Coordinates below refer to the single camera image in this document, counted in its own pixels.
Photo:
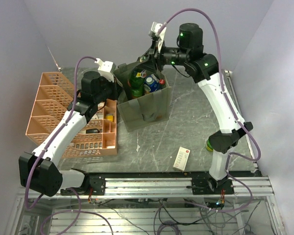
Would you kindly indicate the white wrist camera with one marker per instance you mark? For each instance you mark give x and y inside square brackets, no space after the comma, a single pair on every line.
[106,69]
[158,31]

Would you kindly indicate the cola glass bottle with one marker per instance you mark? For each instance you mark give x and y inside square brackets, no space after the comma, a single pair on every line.
[162,83]

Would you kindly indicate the white medicine box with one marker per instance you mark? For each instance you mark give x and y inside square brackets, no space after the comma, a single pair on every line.
[181,159]

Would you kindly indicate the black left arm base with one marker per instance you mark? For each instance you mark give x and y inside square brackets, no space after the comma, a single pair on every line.
[93,186]

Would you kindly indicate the blue pineapple juice carton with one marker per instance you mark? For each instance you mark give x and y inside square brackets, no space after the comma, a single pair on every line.
[151,84]

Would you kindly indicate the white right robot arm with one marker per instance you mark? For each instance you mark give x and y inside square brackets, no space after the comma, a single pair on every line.
[203,68]

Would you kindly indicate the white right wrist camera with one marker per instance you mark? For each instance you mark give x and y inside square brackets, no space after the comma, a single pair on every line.
[158,31]

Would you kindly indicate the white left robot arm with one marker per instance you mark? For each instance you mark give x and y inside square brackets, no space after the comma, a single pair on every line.
[39,169]

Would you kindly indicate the aluminium rail frame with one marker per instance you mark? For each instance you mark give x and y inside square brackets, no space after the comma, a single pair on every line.
[155,203]

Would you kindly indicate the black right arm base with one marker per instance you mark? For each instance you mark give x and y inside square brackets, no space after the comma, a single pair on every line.
[203,186]

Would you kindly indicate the black device in basket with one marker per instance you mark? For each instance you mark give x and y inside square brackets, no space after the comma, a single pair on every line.
[92,131]

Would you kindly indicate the green glass bottle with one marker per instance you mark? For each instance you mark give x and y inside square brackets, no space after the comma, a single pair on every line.
[137,78]
[208,147]

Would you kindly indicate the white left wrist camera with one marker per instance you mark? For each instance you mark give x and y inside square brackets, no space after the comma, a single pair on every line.
[106,69]

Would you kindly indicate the yellow grey small object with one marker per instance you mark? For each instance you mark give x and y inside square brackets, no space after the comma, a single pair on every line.
[109,117]

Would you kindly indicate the green tea plastic bottle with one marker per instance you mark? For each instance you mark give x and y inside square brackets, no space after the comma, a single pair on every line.
[137,92]

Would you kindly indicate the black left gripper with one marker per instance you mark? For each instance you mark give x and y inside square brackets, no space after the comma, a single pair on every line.
[116,89]

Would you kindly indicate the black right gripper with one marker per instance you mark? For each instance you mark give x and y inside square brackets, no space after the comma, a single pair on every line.
[153,57]

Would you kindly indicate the green canvas tote bag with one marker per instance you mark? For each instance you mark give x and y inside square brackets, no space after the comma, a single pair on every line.
[144,111]

